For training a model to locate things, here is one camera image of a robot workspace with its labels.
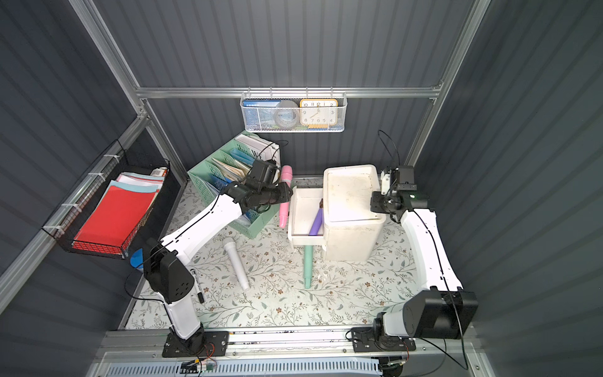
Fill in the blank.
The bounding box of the pink microphone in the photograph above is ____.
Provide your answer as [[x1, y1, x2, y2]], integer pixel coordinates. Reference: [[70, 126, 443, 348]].
[[279, 165, 293, 229]]

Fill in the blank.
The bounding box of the white drawer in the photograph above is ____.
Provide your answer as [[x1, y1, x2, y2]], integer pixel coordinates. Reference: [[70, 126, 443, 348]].
[[287, 188, 325, 248]]

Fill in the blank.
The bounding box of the white three-drawer storage unit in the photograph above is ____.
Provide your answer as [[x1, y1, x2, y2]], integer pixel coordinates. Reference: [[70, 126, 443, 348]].
[[323, 164, 386, 262]]

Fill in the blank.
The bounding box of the purple microphone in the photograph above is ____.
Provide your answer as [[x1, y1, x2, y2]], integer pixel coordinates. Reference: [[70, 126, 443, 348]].
[[309, 207, 323, 237]]

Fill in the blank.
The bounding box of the white microphone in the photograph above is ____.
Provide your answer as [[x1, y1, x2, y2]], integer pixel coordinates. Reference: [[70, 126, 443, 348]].
[[223, 237, 250, 291]]

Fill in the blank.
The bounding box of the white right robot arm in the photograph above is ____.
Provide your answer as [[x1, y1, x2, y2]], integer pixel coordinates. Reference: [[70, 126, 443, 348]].
[[371, 166, 478, 339]]

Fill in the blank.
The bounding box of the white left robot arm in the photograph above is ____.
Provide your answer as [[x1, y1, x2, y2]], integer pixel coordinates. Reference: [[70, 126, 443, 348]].
[[142, 160, 293, 341]]

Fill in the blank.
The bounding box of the white magazine in organizer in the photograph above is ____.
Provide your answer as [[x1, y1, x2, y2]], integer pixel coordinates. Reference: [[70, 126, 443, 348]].
[[234, 134, 281, 166]]

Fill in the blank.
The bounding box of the mint green file organizer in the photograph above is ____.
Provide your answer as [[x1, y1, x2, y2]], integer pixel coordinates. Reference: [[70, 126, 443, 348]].
[[188, 131, 288, 239]]

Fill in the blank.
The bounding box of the grey tape roll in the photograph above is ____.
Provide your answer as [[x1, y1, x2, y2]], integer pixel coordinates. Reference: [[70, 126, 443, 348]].
[[273, 100, 299, 130]]

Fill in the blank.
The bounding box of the blue box in basket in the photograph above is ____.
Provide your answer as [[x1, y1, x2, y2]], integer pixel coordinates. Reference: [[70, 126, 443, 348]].
[[241, 99, 281, 132]]

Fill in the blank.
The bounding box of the yellow alarm clock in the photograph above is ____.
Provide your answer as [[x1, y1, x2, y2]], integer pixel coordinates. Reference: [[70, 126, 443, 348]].
[[299, 98, 339, 128]]

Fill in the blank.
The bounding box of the black white marker pen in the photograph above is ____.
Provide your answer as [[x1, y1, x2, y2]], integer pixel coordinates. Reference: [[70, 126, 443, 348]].
[[189, 270, 205, 304]]

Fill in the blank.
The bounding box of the blue-lid clear jar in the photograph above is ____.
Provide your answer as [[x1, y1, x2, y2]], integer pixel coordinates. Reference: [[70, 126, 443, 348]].
[[130, 248, 144, 272]]

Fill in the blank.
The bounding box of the red paper folder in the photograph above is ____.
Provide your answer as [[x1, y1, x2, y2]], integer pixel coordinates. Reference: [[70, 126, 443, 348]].
[[73, 175, 162, 254]]

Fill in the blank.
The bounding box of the white ribbed front cover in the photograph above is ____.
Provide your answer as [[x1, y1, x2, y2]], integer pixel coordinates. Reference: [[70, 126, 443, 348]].
[[102, 358, 383, 376]]

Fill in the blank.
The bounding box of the white wire hanging basket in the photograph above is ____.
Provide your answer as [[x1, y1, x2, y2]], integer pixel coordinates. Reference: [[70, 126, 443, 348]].
[[239, 91, 349, 134]]

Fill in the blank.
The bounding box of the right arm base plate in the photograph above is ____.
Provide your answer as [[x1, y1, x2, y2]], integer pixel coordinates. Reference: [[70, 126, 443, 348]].
[[345, 327, 416, 353]]

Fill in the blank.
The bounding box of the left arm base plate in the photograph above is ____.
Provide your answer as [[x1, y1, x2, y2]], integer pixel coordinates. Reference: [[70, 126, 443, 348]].
[[162, 327, 230, 358]]

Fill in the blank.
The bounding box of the black wire wall tray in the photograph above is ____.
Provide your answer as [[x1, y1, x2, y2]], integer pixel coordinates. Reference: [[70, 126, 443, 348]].
[[42, 144, 181, 259]]

